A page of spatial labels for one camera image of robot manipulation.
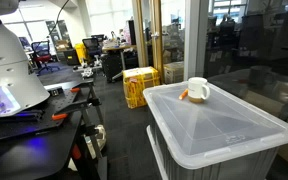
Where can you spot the orange highlighter marker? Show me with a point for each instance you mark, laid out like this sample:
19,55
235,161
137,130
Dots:
183,94

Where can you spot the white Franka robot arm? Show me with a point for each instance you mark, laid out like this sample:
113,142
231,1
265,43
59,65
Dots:
10,66

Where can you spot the white ceramic mug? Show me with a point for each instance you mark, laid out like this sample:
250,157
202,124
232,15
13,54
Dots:
195,88

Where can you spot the pale cardboard box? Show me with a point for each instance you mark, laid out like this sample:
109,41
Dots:
174,72

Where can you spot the black crate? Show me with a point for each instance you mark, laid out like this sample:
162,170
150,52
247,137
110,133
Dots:
112,66

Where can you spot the round wooden table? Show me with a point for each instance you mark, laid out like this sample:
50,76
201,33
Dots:
117,48

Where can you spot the small white machine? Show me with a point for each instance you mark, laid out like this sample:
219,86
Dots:
88,71

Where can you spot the black office chair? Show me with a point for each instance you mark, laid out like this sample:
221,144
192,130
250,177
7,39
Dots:
92,46

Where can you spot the yellow waste bin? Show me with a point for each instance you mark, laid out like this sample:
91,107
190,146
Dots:
80,51

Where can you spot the small black box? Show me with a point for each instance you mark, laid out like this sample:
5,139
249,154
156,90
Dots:
55,91

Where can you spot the grey plastic storage bin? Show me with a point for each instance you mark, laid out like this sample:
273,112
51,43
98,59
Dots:
184,170

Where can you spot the red office chair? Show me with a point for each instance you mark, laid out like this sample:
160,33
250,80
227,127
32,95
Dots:
42,55

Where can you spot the black breadboard table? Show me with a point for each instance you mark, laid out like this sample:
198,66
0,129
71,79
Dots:
34,153

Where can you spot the wooden door frame post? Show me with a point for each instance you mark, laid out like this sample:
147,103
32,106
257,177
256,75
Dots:
140,33
157,40

